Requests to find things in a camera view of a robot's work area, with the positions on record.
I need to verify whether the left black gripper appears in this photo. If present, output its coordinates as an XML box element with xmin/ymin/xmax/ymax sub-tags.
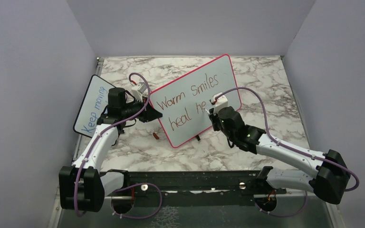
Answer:
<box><xmin>122</xmin><ymin>95</ymin><xmax>162</xmax><ymax>123</ymax></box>

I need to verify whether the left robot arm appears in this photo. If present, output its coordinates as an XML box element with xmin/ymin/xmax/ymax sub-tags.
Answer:
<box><xmin>58</xmin><ymin>86</ymin><xmax>162</xmax><ymax>216</ymax></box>

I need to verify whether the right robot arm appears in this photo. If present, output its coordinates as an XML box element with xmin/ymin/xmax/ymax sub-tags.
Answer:
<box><xmin>209</xmin><ymin>106</ymin><xmax>351</xmax><ymax>205</ymax></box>

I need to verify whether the pink framed whiteboard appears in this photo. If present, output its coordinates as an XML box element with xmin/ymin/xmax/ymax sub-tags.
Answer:
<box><xmin>150</xmin><ymin>54</ymin><xmax>237</xmax><ymax>148</ymax></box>

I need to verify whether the black framed written whiteboard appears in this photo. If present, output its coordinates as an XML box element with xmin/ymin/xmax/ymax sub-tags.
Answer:
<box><xmin>73</xmin><ymin>75</ymin><xmax>114</xmax><ymax>138</ymax></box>

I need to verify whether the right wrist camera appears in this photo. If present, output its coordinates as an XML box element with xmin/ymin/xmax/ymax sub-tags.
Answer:
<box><xmin>210</xmin><ymin>92</ymin><xmax>228</xmax><ymax>115</ymax></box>

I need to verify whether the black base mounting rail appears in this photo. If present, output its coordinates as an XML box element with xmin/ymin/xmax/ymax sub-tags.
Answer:
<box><xmin>109</xmin><ymin>171</ymin><xmax>286</xmax><ymax>207</ymax></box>

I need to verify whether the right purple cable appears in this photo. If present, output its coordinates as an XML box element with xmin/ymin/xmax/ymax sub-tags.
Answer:
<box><xmin>212</xmin><ymin>87</ymin><xmax>360</xmax><ymax>192</ymax></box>

